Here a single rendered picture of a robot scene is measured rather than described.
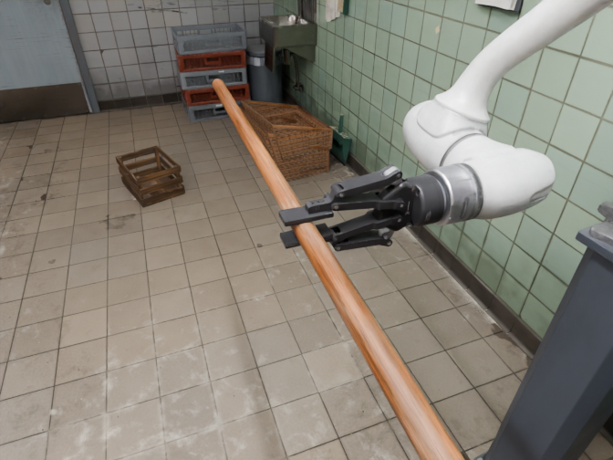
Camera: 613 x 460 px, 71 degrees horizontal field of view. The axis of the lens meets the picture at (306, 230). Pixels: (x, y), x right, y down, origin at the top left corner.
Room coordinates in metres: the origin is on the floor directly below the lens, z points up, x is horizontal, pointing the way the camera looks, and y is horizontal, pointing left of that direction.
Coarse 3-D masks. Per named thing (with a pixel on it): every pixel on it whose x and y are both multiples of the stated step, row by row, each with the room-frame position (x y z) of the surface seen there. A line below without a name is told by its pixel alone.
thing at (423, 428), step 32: (224, 96) 0.99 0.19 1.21; (256, 160) 0.68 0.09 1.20; (288, 192) 0.55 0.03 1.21; (320, 256) 0.40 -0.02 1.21; (352, 288) 0.35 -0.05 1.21; (352, 320) 0.30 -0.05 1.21; (384, 352) 0.26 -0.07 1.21; (384, 384) 0.23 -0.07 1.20; (416, 384) 0.23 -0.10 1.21; (416, 416) 0.20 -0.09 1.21; (416, 448) 0.18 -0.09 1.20; (448, 448) 0.17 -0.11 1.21
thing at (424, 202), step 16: (416, 176) 0.56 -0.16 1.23; (432, 176) 0.56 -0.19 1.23; (384, 192) 0.53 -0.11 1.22; (400, 192) 0.53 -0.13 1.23; (416, 192) 0.53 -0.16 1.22; (432, 192) 0.53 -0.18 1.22; (416, 208) 0.52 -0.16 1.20; (432, 208) 0.52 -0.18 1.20; (400, 224) 0.53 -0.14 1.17; (416, 224) 0.52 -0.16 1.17
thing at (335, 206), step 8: (376, 192) 0.54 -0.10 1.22; (344, 200) 0.50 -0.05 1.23; (352, 200) 0.51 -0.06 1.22; (360, 200) 0.51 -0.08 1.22; (368, 200) 0.51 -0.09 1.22; (376, 200) 0.51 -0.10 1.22; (392, 200) 0.52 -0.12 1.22; (400, 200) 0.52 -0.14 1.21; (336, 208) 0.49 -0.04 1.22; (344, 208) 0.50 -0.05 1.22; (352, 208) 0.50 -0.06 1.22; (360, 208) 0.50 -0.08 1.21; (368, 208) 0.51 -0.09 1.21; (376, 208) 0.51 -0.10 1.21; (384, 208) 0.51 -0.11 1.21; (392, 208) 0.52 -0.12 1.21; (400, 208) 0.52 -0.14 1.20
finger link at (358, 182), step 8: (384, 168) 0.54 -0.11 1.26; (360, 176) 0.53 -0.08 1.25; (368, 176) 0.53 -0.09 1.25; (376, 176) 0.52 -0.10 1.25; (384, 176) 0.52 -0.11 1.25; (392, 176) 0.52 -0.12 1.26; (400, 176) 0.52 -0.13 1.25; (336, 184) 0.51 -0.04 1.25; (344, 184) 0.51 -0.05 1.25; (352, 184) 0.51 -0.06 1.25; (360, 184) 0.51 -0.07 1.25; (368, 184) 0.51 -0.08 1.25; (376, 184) 0.51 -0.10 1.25; (384, 184) 0.51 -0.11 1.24; (336, 192) 0.50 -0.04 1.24; (344, 192) 0.49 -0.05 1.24; (352, 192) 0.50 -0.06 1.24; (360, 192) 0.50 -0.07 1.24
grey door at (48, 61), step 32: (0, 0) 3.94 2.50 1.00; (32, 0) 4.02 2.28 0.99; (64, 0) 4.08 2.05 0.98; (0, 32) 3.91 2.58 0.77; (32, 32) 3.99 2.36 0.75; (64, 32) 4.07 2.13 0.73; (0, 64) 3.87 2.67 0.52; (32, 64) 3.96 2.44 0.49; (64, 64) 4.05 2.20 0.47; (0, 96) 3.84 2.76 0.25; (32, 96) 3.93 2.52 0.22; (64, 96) 4.01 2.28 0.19
